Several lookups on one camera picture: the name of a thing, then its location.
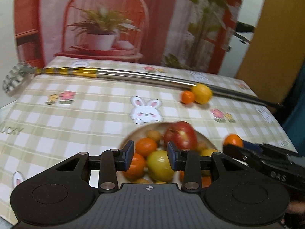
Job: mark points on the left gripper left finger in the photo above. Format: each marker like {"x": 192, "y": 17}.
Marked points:
{"x": 112, "y": 161}

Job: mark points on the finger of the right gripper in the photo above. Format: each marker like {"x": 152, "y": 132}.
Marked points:
{"x": 252, "y": 146}

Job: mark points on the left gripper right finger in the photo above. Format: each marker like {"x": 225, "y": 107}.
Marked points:
{"x": 187, "y": 161}

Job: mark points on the yellow citrus fruit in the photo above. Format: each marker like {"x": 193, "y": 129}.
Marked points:
{"x": 207, "y": 153}

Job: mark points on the green yellow pear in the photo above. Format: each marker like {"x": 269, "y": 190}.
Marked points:
{"x": 159, "y": 167}

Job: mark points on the brown longan fruit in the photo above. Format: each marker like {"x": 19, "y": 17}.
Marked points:
{"x": 154, "y": 135}

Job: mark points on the right human hand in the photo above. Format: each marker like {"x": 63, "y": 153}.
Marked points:
{"x": 294, "y": 213}

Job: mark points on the brown longan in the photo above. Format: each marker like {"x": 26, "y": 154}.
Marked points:
{"x": 141, "y": 181}
{"x": 201, "y": 146}

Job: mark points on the beige round plate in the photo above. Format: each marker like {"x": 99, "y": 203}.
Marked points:
{"x": 161, "y": 127}

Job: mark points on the small tangerine by lemon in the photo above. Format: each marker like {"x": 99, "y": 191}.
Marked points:
{"x": 187, "y": 97}

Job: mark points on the yellow lemon by pole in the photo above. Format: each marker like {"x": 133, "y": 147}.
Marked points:
{"x": 202, "y": 93}

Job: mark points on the checkered bunny tablecloth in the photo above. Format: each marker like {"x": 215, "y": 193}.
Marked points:
{"x": 58, "y": 116}

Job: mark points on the wooden headboard panel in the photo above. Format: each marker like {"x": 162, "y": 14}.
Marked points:
{"x": 276, "y": 53}

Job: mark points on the black office chair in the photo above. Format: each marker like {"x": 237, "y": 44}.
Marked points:
{"x": 242, "y": 28}

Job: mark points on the telescopic metal pole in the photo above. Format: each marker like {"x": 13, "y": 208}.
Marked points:
{"x": 21, "y": 75}

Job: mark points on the printed room backdrop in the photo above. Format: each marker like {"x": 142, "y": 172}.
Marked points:
{"x": 185, "y": 34}

